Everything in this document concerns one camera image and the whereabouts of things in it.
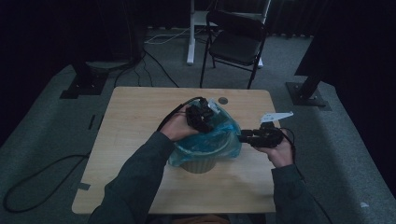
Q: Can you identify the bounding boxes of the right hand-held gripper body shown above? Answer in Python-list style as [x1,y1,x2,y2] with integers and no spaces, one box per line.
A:
[257,111,294,148]

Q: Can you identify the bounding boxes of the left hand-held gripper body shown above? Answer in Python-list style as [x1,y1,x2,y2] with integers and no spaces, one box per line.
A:
[186,97,220,133]

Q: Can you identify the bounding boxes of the blue plastic trash bag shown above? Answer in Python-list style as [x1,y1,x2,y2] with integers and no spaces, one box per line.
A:
[167,99,243,167]

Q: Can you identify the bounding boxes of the green ribbed trash bin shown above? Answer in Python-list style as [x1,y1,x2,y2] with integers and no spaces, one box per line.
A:
[179,106,233,175]

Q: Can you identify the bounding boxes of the person's right hand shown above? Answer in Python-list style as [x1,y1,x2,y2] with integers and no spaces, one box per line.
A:
[255,132,294,169]

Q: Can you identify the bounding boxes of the person's left hand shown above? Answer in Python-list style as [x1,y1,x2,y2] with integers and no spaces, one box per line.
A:
[160,105,200,143]

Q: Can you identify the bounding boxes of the black stand with bolted base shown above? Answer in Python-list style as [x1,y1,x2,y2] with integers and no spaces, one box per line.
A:
[285,74,332,111]

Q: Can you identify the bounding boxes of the black folding chair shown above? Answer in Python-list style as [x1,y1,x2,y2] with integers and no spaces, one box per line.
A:
[199,9,269,91]

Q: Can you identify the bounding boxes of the orange cloth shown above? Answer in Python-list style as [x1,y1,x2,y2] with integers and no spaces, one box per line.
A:
[170,214,232,224]

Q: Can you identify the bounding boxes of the grey round floor plate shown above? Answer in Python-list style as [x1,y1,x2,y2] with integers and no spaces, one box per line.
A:
[85,60,130,71]

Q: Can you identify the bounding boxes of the black stand with square base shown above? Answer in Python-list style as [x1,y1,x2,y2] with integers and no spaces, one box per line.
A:
[59,60,110,100]

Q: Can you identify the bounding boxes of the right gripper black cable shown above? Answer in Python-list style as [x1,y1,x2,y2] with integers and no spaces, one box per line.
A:
[279,127,306,181]

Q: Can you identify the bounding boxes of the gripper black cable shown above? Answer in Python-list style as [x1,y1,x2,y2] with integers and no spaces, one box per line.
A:
[279,127,306,181]
[156,96,206,133]

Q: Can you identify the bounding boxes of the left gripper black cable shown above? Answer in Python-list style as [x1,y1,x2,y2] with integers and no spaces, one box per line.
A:
[156,96,206,133]

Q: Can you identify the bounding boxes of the thin black floor cables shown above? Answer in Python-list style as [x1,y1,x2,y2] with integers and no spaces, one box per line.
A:
[113,46,180,89]

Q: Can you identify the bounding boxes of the white floor cable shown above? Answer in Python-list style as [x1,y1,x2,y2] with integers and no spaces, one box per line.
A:
[144,27,191,45]

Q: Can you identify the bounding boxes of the thick black floor cable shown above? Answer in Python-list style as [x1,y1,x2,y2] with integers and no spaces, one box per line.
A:
[2,152,92,214]

